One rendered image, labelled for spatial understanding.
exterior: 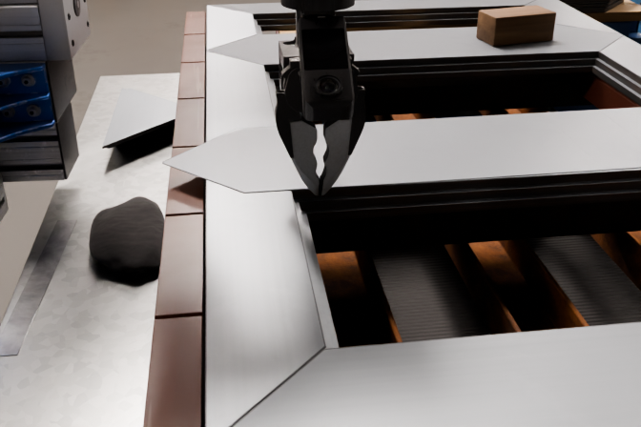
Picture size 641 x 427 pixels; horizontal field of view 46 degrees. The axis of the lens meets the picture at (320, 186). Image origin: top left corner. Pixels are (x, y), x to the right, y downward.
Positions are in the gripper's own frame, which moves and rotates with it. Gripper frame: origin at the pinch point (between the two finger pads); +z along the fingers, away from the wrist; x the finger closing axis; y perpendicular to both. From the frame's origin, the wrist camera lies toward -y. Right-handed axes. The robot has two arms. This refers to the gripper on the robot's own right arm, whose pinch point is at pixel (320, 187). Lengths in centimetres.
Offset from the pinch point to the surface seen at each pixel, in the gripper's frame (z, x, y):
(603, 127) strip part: 0.6, -38.1, 13.5
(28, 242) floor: 85, 73, 143
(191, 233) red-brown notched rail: 2.8, 13.5, -3.2
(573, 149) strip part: 0.7, -31.4, 7.4
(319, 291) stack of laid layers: 1.9, 2.3, -16.3
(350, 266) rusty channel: 17.2, -5.4, 11.0
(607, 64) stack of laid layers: 2, -53, 42
